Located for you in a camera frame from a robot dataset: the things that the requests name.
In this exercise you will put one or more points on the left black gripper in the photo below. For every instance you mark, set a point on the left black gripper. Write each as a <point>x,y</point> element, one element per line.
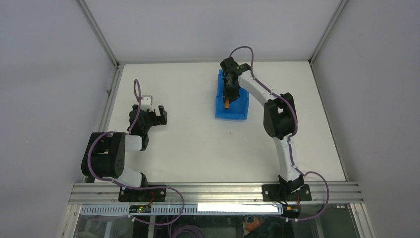
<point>157,120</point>

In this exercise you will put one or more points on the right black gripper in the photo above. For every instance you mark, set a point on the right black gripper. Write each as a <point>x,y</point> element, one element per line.
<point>233,96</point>

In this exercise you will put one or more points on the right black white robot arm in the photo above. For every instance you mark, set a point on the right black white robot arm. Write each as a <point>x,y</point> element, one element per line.
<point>279,119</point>

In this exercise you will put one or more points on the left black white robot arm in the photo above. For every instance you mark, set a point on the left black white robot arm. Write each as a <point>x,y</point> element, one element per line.
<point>104,158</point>

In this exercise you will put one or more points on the blue plastic storage bin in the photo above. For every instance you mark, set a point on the blue plastic storage bin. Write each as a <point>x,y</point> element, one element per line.
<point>238,110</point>

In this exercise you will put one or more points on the small green lit circuit board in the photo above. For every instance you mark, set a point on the small green lit circuit board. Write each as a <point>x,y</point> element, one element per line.
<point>139,209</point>

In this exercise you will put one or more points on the orange object under table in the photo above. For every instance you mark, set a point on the orange object under table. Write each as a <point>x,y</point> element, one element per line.
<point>253,222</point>

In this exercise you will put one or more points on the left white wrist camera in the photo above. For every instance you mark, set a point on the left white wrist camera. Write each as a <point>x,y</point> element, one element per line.
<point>146,103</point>

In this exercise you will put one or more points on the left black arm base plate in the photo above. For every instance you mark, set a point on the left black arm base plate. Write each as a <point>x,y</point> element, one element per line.
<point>133,195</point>

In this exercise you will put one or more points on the white slotted cable duct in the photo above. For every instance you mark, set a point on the white slotted cable duct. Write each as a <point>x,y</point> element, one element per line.
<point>197,209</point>

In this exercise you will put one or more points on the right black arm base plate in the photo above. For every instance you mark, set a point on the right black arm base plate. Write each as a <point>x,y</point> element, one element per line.
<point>277,192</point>

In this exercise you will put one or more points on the aluminium front frame rail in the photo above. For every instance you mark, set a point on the aluminium front frame rail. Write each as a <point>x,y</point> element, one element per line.
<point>333,192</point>

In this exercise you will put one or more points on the left aluminium frame post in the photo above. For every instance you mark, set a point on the left aluminium frame post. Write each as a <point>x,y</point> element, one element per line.
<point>97,31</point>

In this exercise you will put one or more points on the aluminium frame post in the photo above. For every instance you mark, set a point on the aluminium frame post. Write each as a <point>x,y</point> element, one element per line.
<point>338,11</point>
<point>97,31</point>

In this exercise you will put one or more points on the right aluminium frame post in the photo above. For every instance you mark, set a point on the right aluminium frame post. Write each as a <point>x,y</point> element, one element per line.
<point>338,11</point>

